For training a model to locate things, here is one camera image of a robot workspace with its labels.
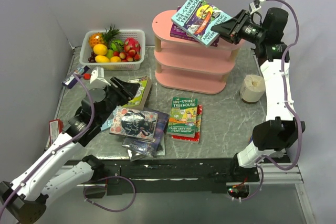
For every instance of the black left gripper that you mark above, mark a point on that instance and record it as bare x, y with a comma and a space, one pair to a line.
126, 91

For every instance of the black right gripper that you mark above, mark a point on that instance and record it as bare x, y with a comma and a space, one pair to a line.
230, 29

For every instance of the light blue 143-storey treehouse book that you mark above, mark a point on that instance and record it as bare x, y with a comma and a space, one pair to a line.
197, 17

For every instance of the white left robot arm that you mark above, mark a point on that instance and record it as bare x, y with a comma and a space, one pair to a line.
28, 196

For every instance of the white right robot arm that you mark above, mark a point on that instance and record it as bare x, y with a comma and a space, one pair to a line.
282, 127

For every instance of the lime green comic book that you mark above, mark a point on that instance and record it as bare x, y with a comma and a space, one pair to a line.
142, 94

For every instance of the floral Little Women book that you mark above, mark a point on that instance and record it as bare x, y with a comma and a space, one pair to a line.
134, 123

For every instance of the pink dragon fruit toy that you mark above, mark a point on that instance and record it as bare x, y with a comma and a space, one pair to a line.
131, 44

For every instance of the yellow mango toy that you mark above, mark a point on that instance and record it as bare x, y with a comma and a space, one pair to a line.
101, 59

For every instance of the light blue cat book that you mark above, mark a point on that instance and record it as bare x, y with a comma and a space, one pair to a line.
106, 125

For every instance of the orange toy fruit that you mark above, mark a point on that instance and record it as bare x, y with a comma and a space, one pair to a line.
100, 49

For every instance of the pink three-tier shelf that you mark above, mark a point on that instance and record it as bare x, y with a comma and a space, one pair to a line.
187, 65

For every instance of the white plastic fruit basket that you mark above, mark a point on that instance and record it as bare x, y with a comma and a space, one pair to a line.
119, 59

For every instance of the toy pineapple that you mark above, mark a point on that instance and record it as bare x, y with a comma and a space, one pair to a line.
103, 37

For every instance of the green 104-storey treehouse book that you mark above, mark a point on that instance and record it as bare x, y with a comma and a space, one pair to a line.
183, 115

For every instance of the beige paper roll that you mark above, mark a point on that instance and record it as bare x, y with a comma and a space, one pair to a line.
252, 88

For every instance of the purple white toothpaste box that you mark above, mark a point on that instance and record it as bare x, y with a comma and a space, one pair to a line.
70, 79

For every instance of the red book under green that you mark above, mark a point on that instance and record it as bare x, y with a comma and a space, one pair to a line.
196, 137

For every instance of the red box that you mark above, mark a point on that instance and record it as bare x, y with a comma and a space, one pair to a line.
55, 128

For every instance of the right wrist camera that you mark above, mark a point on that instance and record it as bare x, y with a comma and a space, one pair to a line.
255, 6

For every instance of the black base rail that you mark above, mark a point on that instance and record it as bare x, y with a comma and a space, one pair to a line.
171, 175

